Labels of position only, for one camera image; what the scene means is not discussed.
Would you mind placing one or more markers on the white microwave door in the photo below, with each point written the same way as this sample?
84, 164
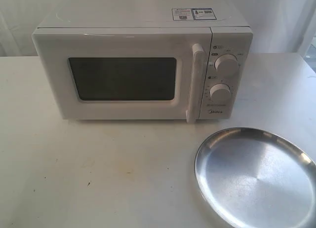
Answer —
125, 73

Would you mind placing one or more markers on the white microwave oven body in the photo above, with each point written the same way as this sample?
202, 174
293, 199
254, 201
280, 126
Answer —
228, 37

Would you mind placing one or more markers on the lower white control knob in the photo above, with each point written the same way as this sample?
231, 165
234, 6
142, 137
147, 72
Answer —
220, 93

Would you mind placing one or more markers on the white control knob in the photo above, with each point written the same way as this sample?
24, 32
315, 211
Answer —
226, 64
220, 93

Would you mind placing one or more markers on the upper white control knob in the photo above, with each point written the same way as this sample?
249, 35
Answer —
226, 64

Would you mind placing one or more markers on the blue white label sticker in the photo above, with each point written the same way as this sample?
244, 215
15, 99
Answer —
193, 14

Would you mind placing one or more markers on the round stainless steel plate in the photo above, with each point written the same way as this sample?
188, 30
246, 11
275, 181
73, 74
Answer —
251, 178

